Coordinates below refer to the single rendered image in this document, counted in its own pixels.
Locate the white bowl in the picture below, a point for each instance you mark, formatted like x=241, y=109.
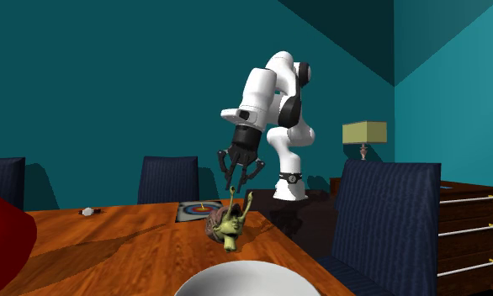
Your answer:
x=246, y=281

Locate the silver wristwatch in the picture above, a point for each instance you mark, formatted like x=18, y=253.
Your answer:
x=88, y=211

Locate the green snail figure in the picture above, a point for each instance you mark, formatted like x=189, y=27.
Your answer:
x=229, y=226

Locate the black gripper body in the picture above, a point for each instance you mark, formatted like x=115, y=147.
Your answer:
x=245, y=143

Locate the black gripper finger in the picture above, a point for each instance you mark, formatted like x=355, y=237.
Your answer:
x=225, y=166
x=252, y=172

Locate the dark blue chair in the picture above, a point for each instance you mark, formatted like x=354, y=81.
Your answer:
x=3, y=180
x=386, y=229
x=168, y=179

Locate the wooden chest of drawers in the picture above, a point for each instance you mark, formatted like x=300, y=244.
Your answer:
x=468, y=237

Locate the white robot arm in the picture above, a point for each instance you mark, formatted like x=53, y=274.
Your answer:
x=288, y=123

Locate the red rounded object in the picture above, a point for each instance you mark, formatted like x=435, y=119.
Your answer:
x=4, y=242

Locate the table lamp yellow shade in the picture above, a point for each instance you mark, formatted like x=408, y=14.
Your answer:
x=364, y=133

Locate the dark robot stand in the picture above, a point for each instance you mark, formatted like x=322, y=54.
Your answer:
x=308, y=221

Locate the target board with dart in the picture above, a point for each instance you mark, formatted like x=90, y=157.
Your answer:
x=199, y=210

